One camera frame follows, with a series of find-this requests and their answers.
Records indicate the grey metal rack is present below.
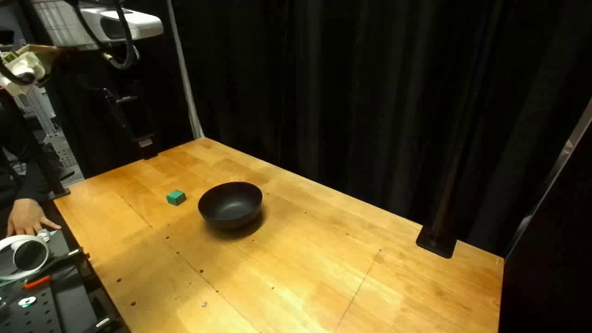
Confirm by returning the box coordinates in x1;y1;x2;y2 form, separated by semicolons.
10;85;84;187

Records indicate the black pole with base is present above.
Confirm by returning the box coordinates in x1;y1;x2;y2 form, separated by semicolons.
414;0;556;259

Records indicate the white tape roll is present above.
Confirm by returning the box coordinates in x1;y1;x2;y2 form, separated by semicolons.
0;233;51;285

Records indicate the black bowl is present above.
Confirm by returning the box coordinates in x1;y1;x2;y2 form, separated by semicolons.
195;179;264;233

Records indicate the black side panel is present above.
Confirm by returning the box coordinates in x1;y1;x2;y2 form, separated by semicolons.
497;122;592;333

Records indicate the person's bare hand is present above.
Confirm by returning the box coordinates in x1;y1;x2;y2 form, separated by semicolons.
5;196;62;238

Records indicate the red handled tool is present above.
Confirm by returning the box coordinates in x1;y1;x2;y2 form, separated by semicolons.
20;274;55;292

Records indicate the grey metal frame bar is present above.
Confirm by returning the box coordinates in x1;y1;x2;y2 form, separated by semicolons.
502;98;592;259

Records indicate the small green block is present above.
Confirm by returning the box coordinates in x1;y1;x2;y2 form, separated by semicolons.
164;189;188;207

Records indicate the white slanted pole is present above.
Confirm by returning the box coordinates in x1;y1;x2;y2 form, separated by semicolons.
162;0;205;140

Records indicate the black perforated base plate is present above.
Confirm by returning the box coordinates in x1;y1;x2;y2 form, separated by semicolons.
0;227;129;333

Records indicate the person's dark sleeved forearm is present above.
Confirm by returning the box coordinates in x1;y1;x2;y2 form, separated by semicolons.
0;90;51;218

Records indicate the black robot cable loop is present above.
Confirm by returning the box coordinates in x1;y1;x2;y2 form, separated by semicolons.
75;0;140;72

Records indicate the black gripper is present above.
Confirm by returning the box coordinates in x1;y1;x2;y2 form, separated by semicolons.
99;85;157;152

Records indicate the black curtain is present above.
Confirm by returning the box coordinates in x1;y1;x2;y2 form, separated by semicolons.
44;0;592;255

